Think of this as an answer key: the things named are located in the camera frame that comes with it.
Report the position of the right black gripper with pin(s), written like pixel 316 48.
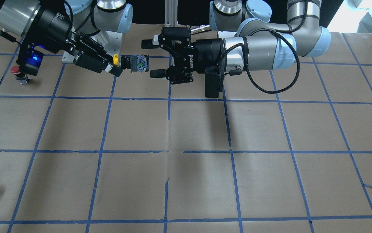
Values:
pixel 52 28

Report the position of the yellow push button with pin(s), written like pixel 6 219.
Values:
pixel 134 63

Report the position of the red push button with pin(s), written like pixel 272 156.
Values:
pixel 21 77

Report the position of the aluminium frame post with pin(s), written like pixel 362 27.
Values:
pixel 171 7

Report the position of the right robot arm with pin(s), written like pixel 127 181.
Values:
pixel 88 16

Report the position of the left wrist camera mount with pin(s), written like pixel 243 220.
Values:
pixel 214 76

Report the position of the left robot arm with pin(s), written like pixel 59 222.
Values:
pixel 257 43

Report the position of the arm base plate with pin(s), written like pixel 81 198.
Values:
pixel 226 34
pixel 98 52

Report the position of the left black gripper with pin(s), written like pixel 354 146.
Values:
pixel 208 51

